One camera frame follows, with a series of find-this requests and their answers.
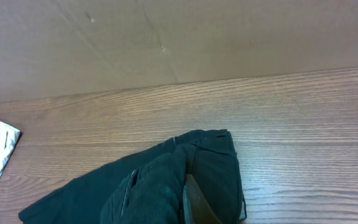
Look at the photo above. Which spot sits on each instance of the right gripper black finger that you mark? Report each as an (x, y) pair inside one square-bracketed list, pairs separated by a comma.
[(196, 208)]

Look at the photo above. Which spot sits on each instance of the black shorts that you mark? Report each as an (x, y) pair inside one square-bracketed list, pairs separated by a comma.
[(147, 187)]

